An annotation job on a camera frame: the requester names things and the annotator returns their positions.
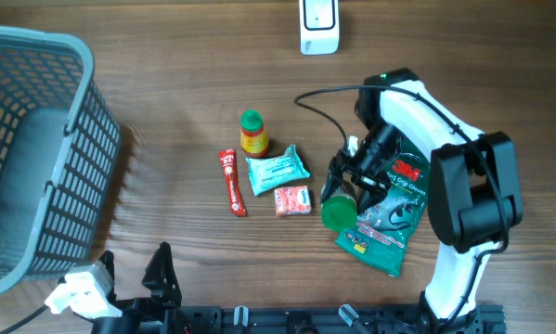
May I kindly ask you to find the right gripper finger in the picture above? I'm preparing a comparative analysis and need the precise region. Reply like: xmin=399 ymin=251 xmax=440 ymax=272
xmin=357 ymin=187 xmax=384 ymax=214
xmin=320 ymin=156 xmax=346 ymax=203

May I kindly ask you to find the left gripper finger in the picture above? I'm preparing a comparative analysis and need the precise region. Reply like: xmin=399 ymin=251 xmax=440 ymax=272
xmin=98 ymin=250 xmax=116 ymax=297
xmin=141 ymin=242 xmax=182 ymax=307

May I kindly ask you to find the green lid jar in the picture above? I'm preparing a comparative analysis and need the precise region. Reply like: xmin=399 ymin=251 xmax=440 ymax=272
xmin=321 ymin=182 xmax=358 ymax=232

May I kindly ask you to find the green 3M gloves packet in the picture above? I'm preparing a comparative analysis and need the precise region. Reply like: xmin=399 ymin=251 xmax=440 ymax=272
xmin=335 ymin=138 xmax=430 ymax=277

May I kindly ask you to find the red tissue packet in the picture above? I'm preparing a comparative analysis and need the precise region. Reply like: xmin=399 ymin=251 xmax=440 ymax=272
xmin=274 ymin=186 xmax=312 ymax=216

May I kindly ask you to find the teal tissue packet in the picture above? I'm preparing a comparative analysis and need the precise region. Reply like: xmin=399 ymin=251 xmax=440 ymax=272
xmin=246 ymin=144 xmax=311 ymax=196

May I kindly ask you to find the green cap sauce bottle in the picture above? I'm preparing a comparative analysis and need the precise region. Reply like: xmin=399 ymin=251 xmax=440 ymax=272
xmin=240 ymin=109 xmax=269 ymax=158

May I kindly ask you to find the red sachet stick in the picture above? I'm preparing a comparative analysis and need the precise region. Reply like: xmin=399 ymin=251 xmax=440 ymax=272
xmin=219 ymin=148 xmax=248 ymax=217

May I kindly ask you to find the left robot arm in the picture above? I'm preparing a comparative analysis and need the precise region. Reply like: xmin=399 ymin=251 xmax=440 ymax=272
xmin=91 ymin=242 xmax=192 ymax=334

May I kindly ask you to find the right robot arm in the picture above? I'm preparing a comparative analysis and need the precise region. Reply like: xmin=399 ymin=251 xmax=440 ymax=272
xmin=321 ymin=68 xmax=523 ymax=332

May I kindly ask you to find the white barcode scanner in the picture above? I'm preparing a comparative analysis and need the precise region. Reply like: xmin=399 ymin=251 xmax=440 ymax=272
xmin=299 ymin=0 xmax=340 ymax=56

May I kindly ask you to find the grey plastic mesh basket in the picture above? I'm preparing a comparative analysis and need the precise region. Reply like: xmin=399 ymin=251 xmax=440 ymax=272
xmin=0 ymin=26 xmax=122 ymax=294

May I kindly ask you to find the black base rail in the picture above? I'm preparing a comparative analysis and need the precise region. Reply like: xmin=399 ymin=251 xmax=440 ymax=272
xmin=165 ymin=303 xmax=507 ymax=334

